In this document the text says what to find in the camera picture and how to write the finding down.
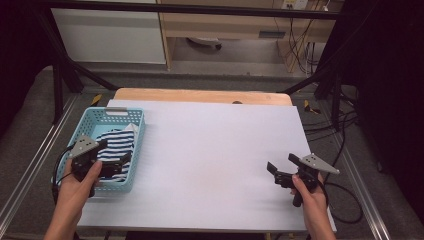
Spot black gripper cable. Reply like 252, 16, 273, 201
51, 144, 76, 205
319, 181, 365, 225

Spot light blue plastic basket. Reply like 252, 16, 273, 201
50, 106, 147, 194

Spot black curtain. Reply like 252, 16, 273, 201
324, 0, 424, 214
0, 0, 58, 141

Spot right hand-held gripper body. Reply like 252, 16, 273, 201
274, 152, 341, 209

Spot person's left hand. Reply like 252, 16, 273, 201
53, 159, 104, 215

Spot light wooden desk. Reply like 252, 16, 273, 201
156, 0, 345, 73

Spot hanging cable bundle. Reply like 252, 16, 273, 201
272, 15, 322, 76

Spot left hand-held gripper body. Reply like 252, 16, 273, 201
67, 134, 115, 198

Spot white table board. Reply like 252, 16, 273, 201
77, 99, 338, 234

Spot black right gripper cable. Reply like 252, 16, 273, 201
319, 181, 365, 225

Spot black floor cables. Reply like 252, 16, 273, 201
301, 93, 362, 135

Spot aluminium rail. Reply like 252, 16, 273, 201
0, 94, 80, 228
333, 133, 392, 240

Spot blue white striped shirt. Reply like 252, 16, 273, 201
94, 122, 140, 184

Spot wooden table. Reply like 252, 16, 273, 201
113, 87, 294, 107

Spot black metal frame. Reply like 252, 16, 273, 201
32, 0, 346, 132

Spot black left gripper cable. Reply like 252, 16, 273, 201
51, 144, 76, 205

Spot white cabinet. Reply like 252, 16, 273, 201
49, 7, 167, 65

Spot person's right hand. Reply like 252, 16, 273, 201
290, 172, 330, 222

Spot white power strip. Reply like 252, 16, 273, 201
281, 0, 310, 11

